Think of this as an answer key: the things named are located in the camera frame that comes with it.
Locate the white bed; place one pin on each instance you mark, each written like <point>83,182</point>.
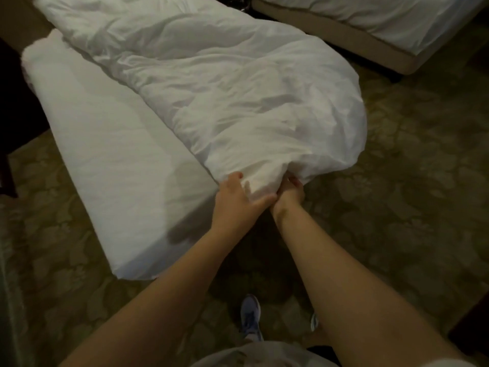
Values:
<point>382,23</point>
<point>114,164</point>

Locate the person's left hand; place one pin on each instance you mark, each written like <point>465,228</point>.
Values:
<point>237,210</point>

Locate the person's left forearm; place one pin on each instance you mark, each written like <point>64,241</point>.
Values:
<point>153,317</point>

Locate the person's white printed shirt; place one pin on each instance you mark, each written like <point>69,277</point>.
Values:
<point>267,355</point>

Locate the person's left dark sneaker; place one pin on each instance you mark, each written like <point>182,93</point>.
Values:
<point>250,317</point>

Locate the person's right forearm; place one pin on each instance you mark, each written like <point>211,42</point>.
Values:
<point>367,302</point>

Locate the white duvet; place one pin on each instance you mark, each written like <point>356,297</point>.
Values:
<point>229,80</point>

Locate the person's right hand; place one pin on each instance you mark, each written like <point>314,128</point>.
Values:
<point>287,196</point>

